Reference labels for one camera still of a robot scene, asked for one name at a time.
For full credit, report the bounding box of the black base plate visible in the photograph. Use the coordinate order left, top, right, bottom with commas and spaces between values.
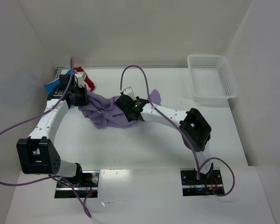
54, 170, 100, 199
180, 168, 225, 196

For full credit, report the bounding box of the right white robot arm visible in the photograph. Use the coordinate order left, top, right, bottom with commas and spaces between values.
115, 94, 213, 181

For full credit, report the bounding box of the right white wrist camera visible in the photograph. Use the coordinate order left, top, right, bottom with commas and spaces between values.
121, 86, 136, 98

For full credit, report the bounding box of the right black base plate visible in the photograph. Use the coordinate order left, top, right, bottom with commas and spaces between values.
180, 168, 225, 196

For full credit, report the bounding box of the purple polo shirt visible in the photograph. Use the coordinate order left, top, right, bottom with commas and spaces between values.
78, 88, 162, 130

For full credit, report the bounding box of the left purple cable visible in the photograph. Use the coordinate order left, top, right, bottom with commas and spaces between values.
0, 56, 93, 218

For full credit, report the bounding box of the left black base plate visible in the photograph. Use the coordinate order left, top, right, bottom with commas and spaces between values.
54, 170, 100, 199

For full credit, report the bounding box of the white plastic basket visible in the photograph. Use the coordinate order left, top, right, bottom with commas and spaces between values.
187, 54, 239, 102

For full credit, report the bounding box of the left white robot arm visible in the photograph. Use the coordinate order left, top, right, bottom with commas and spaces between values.
16, 72, 89, 178

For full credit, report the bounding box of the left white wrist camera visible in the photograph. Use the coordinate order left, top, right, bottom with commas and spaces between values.
75, 72, 86, 88

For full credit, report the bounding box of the purple cable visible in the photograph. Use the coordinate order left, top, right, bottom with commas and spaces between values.
120, 65, 236, 198
0, 56, 93, 218

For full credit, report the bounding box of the blue folded shirt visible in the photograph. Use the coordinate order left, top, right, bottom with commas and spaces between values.
44, 70, 61, 94

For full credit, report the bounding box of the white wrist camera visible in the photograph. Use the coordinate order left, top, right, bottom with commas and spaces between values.
121, 86, 136, 98
75, 72, 86, 88

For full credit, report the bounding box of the red folded shirt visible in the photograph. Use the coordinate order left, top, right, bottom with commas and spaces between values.
74, 67, 95, 91

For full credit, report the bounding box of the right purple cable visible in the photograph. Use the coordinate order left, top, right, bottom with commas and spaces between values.
120, 65, 236, 198

